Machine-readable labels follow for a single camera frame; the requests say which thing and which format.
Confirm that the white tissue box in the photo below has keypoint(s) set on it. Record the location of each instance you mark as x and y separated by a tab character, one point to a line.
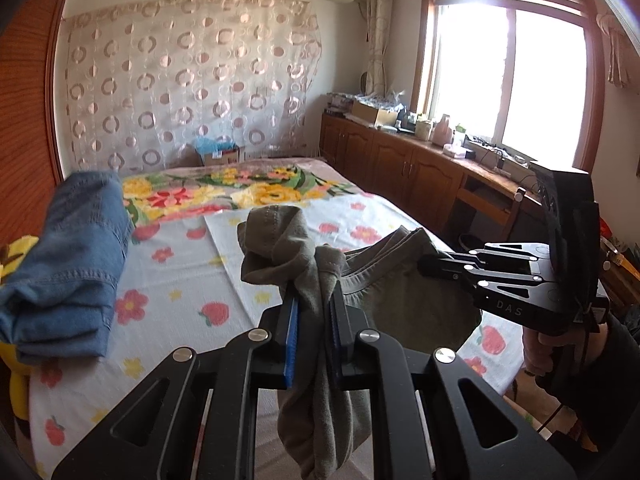
454	150

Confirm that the green cap bottle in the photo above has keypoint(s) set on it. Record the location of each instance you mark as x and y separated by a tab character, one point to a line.
458	135

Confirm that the white flower print bed sheet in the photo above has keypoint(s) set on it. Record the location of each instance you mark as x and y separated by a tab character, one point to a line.
200	280

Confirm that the circle patterned wall cloth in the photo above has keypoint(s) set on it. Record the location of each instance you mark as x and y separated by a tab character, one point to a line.
175	85

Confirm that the cardboard box with blue cloth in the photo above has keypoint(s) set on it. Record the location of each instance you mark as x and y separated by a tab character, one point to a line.
222	155

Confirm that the grey pants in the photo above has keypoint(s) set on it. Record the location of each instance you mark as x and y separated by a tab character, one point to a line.
300	260

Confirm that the beige window curtain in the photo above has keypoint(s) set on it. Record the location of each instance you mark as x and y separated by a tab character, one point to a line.
377	35
620	50

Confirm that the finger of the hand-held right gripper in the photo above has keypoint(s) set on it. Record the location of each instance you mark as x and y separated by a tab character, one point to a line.
510	251
505	281

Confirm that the yellow plush toy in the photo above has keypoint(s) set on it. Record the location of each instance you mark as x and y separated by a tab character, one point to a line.
17	255

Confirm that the wooden panel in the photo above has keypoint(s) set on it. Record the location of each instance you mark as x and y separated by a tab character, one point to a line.
30	110

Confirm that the blue jeans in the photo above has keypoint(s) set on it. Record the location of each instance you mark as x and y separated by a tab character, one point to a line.
75	260

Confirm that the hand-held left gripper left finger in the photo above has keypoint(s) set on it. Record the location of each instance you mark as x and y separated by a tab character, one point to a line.
291	340

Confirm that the black trash bin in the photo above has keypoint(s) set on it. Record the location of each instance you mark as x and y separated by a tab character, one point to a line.
470	242

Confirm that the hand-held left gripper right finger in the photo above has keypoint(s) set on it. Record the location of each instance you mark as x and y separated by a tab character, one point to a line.
331	340

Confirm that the person's right hand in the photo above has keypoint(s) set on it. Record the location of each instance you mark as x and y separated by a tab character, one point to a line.
536	355

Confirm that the white jar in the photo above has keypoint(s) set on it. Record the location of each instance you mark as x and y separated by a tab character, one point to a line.
424	130

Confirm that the person's right forearm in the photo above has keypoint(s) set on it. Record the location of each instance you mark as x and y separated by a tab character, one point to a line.
620	360

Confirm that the wooden chair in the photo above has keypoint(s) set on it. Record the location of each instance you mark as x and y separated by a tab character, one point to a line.
515	215

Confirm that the pink bottle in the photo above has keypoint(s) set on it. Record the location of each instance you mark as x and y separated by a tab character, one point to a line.
441	132

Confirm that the wooden cabinet counter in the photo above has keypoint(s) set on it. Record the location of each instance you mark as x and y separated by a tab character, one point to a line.
390	160

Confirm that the open cardboard box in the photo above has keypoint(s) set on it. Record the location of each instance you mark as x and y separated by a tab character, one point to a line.
372	112

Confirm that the wooden framed window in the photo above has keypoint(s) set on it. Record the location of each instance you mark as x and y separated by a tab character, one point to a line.
475	70

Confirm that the pink floral blanket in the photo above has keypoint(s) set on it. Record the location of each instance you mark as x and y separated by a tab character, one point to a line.
225	180

